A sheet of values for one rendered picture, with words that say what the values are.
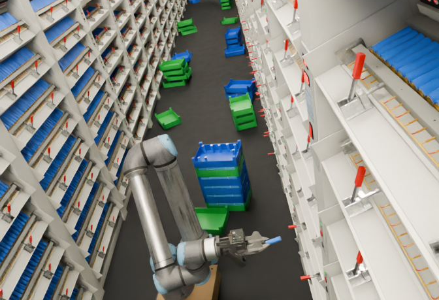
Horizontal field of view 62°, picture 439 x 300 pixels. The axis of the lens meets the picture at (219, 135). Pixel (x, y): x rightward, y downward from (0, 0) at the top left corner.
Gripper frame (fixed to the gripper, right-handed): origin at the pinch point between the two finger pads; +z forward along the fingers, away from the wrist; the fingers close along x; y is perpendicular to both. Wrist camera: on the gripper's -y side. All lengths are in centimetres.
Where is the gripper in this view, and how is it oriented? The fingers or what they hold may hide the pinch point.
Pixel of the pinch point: (266, 243)
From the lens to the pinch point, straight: 155.0
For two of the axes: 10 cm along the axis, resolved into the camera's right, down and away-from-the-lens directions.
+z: 9.7, -2.0, -1.2
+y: -2.3, -8.2, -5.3
